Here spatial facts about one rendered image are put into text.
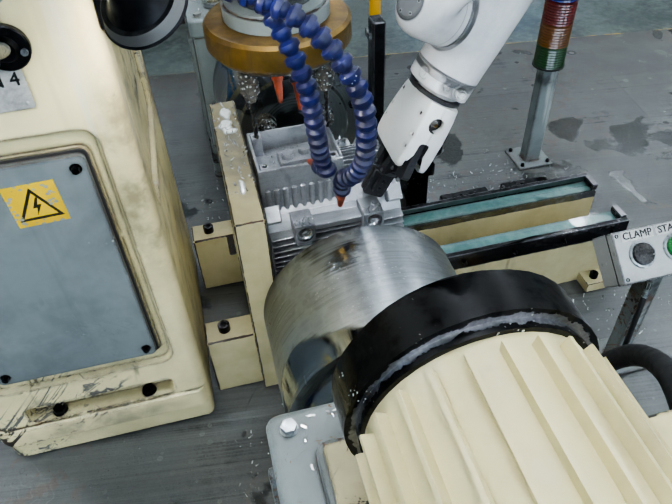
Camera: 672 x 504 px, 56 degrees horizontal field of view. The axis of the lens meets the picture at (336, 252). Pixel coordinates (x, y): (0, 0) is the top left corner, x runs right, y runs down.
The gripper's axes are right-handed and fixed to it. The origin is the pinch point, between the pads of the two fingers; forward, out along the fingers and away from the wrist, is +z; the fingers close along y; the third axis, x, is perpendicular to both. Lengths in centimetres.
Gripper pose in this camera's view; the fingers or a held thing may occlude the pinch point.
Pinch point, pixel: (377, 181)
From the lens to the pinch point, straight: 90.7
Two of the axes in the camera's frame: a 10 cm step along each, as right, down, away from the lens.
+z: -4.6, 7.2, 5.2
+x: -8.6, -1.9, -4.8
